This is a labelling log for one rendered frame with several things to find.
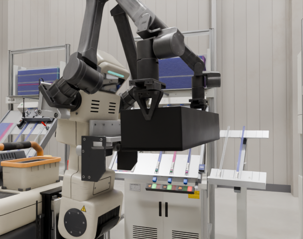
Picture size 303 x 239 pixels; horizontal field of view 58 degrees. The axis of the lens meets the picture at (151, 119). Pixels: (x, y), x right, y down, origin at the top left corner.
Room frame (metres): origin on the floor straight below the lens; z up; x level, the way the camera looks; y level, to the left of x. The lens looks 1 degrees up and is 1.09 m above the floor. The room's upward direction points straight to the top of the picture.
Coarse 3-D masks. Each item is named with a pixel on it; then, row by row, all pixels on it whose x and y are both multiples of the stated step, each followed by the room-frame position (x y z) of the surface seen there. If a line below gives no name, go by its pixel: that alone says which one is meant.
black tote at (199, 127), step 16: (128, 112) 0.74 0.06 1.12; (160, 112) 0.70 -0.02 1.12; (176, 112) 0.69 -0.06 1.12; (192, 112) 0.78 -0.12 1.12; (208, 112) 1.00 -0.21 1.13; (128, 128) 0.74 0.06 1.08; (144, 128) 0.72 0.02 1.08; (160, 128) 0.70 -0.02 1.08; (176, 128) 0.69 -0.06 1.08; (192, 128) 0.78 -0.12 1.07; (208, 128) 0.99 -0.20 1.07; (128, 144) 0.74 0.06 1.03; (144, 144) 0.72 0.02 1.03; (160, 144) 0.70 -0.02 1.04; (176, 144) 0.69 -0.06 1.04; (192, 144) 0.77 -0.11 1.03
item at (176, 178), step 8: (120, 176) 2.07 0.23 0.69; (128, 176) 2.04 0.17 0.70; (136, 176) 2.02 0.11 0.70; (144, 176) 1.99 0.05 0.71; (152, 176) 1.97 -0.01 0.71; (160, 176) 1.94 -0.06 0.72; (168, 176) 1.92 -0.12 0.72; (176, 176) 1.90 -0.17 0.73; (184, 176) 1.88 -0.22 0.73; (192, 176) 1.87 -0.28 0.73
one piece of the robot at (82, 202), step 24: (96, 96) 1.04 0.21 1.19; (72, 120) 1.06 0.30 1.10; (72, 144) 1.07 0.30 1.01; (72, 168) 1.08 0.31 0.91; (72, 192) 1.03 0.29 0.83; (96, 192) 1.07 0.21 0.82; (120, 192) 1.17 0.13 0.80; (72, 216) 1.02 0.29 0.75; (96, 216) 1.00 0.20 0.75; (120, 216) 1.19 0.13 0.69
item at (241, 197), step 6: (246, 168) 1.93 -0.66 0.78; (246, 192) 1.92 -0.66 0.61; (240, 198) 1.90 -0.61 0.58; (246, 198) 1.92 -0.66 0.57; (240, 204) 1.90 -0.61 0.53; (246, 204) 1.92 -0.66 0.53; (240, 210) 1.90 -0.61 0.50; (246, 210) 1.91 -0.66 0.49; (240, 216) 1.90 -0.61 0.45; (246, 216) 1.91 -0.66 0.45; (240, 222) 1.90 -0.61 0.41; (246, 222) 1.91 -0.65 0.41; (240, 228) 1.90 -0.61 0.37; (246, 228) 1.91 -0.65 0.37; (240, 234) 1.90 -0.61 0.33; (246, 234) 1.91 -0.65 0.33
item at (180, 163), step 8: (144, 160) 2.09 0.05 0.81; (152, 160) 2.07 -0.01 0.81; (160, 160) 2.05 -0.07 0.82; (168, 160) 2.04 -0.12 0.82; (176, 160) 2.02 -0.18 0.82; (184, 160) 2.00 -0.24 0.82; (192, 160) 1.98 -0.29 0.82; (112, 168) 2.11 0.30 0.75; (136, 168) 2.05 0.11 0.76; (144, 168) 2.04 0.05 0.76; (152, 168) 2.02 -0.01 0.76; (160, 168) 2.00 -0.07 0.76; (168, 168) 1.99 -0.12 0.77; (176, 168) 1.97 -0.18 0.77; (184, 168) 1.95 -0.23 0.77; (192, 168) 1.94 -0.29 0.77
